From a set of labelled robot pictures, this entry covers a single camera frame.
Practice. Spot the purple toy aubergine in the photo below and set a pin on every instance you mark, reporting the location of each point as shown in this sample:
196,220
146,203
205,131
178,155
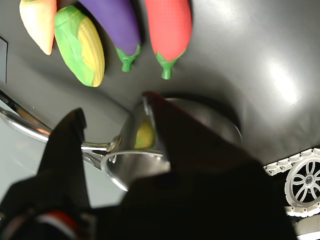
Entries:
117,25

